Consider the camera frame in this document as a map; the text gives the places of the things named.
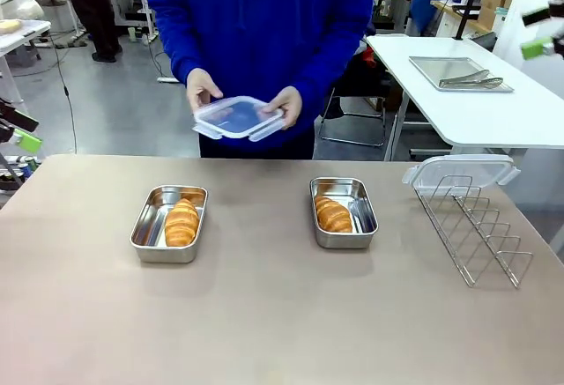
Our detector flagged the metal serving tongs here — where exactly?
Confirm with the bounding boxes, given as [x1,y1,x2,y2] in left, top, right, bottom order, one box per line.
[437,69,505,90]

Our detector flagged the rectangular steel container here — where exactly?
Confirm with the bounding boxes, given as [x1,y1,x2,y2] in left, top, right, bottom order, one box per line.
[129,184,210,265]
[308,176,380,250]

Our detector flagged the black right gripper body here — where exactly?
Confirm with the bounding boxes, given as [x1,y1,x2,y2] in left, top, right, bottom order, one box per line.
[547,0,564,58]

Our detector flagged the metal wire lid rack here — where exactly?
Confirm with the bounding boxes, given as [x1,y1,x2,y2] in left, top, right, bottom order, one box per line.
[414,174,535,291]

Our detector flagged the group of drink cans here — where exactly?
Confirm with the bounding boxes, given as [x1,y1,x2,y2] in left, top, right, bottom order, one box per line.
[0,152,44,193]

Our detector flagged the white desk with objects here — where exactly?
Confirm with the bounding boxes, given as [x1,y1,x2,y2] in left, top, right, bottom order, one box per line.
[0,18,53,105]

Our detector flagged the black chair metal frame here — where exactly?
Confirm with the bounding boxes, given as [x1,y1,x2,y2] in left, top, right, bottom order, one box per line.
[319,48,388,148]

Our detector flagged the metal baking tray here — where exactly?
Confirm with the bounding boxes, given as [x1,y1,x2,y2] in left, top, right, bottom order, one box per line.
[408,56,516,94]

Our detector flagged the person's left hand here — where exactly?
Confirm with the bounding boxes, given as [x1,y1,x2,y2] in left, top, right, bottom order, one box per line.
[258,85,304,131]

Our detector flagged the background person dark clothes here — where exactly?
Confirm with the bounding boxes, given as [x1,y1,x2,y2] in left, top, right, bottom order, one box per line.
[56,0,124,64]

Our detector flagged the person's right hand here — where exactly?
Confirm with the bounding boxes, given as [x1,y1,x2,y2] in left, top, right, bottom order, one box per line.
[185,68,225,111]

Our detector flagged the person in blue hoodie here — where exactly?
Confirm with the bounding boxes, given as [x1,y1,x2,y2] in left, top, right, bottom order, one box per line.
[145,0,375,160]

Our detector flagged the person's left forearm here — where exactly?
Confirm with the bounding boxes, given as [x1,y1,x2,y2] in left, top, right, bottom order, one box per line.
[281,1,375,102]

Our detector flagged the cardboard box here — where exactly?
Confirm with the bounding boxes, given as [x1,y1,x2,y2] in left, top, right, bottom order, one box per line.
[477,0,516,30]

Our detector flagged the golden croissant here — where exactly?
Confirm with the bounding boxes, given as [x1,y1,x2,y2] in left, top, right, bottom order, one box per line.
[313,195,354,233]
[164,197,201,248]

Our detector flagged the person's right forearm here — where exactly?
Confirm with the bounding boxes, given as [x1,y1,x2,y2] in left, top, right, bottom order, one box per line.
[146,0,209,85]

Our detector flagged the white rounded appliance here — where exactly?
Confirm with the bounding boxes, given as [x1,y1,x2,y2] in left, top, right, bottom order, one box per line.
[0,0,46,23]

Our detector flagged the clear plastic clip lid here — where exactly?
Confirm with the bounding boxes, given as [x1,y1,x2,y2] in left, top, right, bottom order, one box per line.
[191,95,286,144]
[401,153,523,197]

